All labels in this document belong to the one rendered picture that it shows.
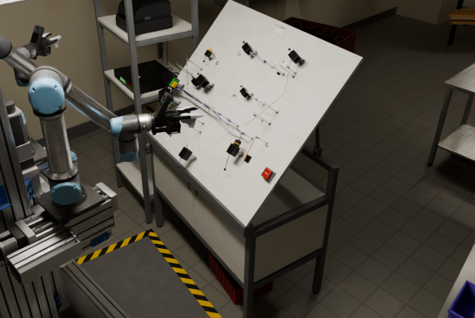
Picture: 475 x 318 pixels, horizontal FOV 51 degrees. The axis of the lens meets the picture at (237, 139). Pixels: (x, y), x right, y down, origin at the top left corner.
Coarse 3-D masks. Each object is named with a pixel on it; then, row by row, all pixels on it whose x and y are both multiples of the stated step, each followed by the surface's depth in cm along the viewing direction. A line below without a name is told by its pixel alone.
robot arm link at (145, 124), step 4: (140, 116) 196; (144, 116) 196; (148, 116) 196; (140, 120) 195; (144, 120) 195; (148, 120) 196; (140, 124) 202; (144, 124) 195; (148, 124) 196; (144, 128) 196; (148, 128) 196; (144, 132) 199
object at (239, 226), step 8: (144, 136) 333; (152, 136) 324; (152, 144) 325; (160, 144) 316; (160, 152) 316; (168, 152) 308; (168, 160) 309; (176, 160) 300; (176, 168) 302; (184, 168) 294; (184, 176) 295; (192, 176) 287; (192, 184) 289; (200, 184) 280; (200, 192) 283; (208, 192) 274; (208, 200) 277; (216, 200) 269; (216, 208) 271; (224, 208) 263; (224, 216) 265; (232, 216) 258; (232, 224) 260; (240, 224) 252; (240, 232) 255; (248, 232) 254
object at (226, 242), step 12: (204, 204) 293; (204, 216) 298; (216, 216) 283; (204, 228) 303; (216, 228) 288; (228, 228) 275; (216, 240) 293; (228, 240) 279; (240, 240) 267; (216, 252) 298; (228, 252) 284; (240, 252) 271; (228, 264) 288; (240, 264) 275; (240, 276) 280
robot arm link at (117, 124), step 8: (112, 120) 193; (120, 120) 193; (128, 120) 194; (136, 120) 194; (112, 128) 192; (120, 128) 192; (128, 128) 193; (136, 128) 194; (120, 136) 195; (128, 136) 195
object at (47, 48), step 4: (44, 40) 267; (48, 40) 268; (32, 44) 261; (40, 44) 266; (44, 44) 266; (36, 48) 261; (40, 48) 267; (44, 48) 267; (48, 48) 271; (36, 52) 262; (40, 52) 267; (44, 52) 268; (48, 52) 273; (36, 56) 265; (44, 56) 269
